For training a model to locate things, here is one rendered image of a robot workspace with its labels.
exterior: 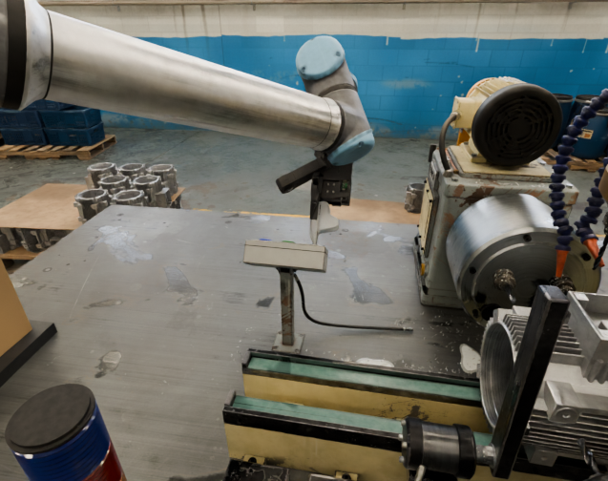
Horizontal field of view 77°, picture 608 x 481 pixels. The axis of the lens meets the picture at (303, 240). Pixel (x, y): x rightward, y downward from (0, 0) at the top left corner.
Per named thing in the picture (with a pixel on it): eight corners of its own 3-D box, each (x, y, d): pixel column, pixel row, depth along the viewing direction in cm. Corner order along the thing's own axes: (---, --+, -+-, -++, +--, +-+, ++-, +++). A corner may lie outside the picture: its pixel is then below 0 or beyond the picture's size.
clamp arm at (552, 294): (507, 459, 49) (565, 285, 39) (514, 482, 46) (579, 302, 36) (478, 454, 50) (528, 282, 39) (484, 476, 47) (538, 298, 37)
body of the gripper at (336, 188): (348, 200, 79) (353, 144, 80) (306, 198, 80) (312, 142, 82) (349, 209, 86) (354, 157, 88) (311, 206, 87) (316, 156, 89)
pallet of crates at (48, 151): (116, 142, 556) (103, 84, 518) (90, 159, 486) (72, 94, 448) (34, 142, 557) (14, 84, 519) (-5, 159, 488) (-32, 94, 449)
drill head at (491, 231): (524, 260, 106) (553, 172, 94) (584, 358, 75) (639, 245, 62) (430, 251, 110) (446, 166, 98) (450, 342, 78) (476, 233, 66)
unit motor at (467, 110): (492, 209, 128) (529, 71, 107) (524, 261, 99) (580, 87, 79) (413, 203, 131) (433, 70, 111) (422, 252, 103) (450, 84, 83)
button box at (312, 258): (326, 273, 84) (328, 249, 85) (324, 270, 77) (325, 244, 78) (251, 265, 87) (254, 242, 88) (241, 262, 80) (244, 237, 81)
